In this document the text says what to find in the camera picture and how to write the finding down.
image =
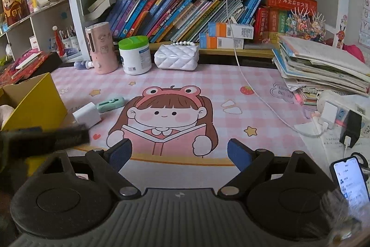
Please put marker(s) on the orange white carton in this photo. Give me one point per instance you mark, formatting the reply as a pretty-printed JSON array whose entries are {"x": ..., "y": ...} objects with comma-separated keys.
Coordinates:
[
  {"x": 219, "y": 42},
  {"x": 231, "y": 30}
]

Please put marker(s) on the white plug adapter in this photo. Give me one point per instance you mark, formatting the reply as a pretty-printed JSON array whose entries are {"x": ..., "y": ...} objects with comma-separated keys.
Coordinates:
[{"x": 329, "y": 115}]

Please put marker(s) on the white cubby shelf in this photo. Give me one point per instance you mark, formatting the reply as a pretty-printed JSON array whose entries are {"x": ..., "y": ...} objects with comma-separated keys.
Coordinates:
[{"x": 43, "y": 24}]

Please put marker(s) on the mint green correction tape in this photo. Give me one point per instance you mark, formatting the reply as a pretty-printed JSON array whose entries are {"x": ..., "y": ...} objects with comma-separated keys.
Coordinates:
[{"x": 111, "y": 104}]

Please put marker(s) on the reindeer card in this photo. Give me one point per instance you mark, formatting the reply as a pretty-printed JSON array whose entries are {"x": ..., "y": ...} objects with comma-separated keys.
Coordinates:
[{"x": 340, "y": 33}]

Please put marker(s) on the thick books lying flat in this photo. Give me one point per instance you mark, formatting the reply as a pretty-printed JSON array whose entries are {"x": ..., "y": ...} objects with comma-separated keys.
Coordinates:
[{"x": 101, "y": 4}]

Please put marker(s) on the smartphone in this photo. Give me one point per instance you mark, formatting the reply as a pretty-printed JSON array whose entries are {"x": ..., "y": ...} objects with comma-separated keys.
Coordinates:
[{"x": 351, "y": 182}]

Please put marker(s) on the colourful spiky toy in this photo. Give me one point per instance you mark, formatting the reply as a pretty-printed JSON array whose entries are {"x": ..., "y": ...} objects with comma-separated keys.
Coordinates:
[{"x": 306, "y": 24}]

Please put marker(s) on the pink cylindrical bottle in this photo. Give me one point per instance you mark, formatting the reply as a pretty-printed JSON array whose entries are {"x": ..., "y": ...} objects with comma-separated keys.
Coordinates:
[{"x": 102, "y": 47}]

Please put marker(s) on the white notebook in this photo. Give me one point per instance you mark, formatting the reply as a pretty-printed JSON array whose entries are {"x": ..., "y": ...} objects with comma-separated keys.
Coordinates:
[{"x": 27, "y": 60}]

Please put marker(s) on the white pen holders with pens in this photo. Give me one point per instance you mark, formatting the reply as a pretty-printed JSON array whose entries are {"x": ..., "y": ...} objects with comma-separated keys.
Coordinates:
[{"x": 68, "y": 41}]

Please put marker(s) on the row of colourful children's books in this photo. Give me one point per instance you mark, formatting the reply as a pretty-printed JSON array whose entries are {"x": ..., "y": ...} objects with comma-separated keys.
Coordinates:
[{"x": 179, "y": 15}]

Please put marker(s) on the printed paper sheet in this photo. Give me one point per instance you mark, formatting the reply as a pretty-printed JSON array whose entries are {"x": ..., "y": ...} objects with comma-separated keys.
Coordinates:
[{"x": 323, "y": 145}]

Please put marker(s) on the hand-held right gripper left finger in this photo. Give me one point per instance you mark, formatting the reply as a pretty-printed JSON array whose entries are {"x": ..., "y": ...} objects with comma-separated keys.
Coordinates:
[{"x": 120, "y": 154}]

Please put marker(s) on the white canister green lid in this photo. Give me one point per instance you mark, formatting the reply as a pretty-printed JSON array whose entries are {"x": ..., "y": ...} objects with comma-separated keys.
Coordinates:
[{"x": 135, "y": 57}]

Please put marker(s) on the black plug adapter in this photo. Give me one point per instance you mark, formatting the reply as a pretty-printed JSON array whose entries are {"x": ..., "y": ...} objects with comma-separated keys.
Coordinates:
[{"x": 351, "y": 127}]

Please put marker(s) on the upright red dictionaries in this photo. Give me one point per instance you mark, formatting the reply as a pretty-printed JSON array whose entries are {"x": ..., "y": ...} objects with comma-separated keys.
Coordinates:
[{"x": 270, "y": 25}]

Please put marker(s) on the pink plush toy head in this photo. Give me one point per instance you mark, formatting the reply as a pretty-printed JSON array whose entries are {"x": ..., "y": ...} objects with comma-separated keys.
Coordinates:
[{"x": 5, "y": 115}]

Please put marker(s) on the white charger cube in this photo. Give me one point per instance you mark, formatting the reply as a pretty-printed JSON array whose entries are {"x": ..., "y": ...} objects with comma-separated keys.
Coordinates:
[{"x": 86, "y": 115}]

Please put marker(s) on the white power strip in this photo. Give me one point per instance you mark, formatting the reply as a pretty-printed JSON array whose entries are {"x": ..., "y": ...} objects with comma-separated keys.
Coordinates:
[{"x": 355, "y": 102}]

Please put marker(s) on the red fortune god figurine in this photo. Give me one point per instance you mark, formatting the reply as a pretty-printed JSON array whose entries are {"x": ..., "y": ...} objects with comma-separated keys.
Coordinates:
[{"x": 14, "y": 8}]

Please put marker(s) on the white plastic bottle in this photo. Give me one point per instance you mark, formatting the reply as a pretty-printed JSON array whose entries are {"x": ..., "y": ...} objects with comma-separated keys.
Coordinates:
[{"x": 32, "y": 3}]

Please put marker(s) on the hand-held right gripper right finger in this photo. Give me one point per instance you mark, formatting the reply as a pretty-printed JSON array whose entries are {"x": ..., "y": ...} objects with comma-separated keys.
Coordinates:
[{"x": 239, "y": 154}]

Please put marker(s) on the yellow cardboard box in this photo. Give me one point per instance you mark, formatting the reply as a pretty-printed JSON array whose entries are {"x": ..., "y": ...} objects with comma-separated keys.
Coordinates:
[{"x": 37, "y": 102}]

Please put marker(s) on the white quilted handbag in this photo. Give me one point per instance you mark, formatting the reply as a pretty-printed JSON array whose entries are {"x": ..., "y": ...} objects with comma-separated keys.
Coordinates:
[{"x": 176, "y": 57}]

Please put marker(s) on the stack of papers and workbooks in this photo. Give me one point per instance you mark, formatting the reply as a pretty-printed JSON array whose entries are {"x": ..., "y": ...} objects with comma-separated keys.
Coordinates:
[{"x": 318, "y": 67}]

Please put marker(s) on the red thick book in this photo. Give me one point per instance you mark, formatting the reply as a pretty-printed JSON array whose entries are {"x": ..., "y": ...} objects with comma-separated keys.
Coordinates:
[{"x": 289, "y": 2}]

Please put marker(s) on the small purple bottle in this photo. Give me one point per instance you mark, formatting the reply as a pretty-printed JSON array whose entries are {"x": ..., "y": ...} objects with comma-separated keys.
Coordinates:
[{"x": 82, "y": 64}]

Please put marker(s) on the pink checked desk mat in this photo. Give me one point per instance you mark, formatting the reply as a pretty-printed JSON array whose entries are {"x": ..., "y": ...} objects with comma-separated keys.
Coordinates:
[{"x": 245, "y": 108}]

